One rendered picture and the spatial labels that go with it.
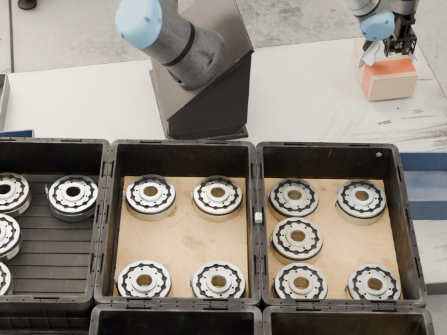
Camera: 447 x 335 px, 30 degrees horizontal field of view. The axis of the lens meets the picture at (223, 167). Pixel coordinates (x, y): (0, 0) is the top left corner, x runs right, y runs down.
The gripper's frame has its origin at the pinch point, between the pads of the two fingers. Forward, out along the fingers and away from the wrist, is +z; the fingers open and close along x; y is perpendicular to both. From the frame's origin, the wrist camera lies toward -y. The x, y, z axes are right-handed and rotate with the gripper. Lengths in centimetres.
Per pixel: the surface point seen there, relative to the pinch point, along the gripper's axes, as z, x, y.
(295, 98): 6.5, -23.8, 2.7
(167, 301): -17, -67, 72
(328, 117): 6.4, -17.2, 11.1
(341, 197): -10, -27, 49
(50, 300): -17, -87, 69
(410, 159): 1.8, -3.6, 31.9
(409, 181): 5.9, -4.2, 35.2
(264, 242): -17, -47, 63
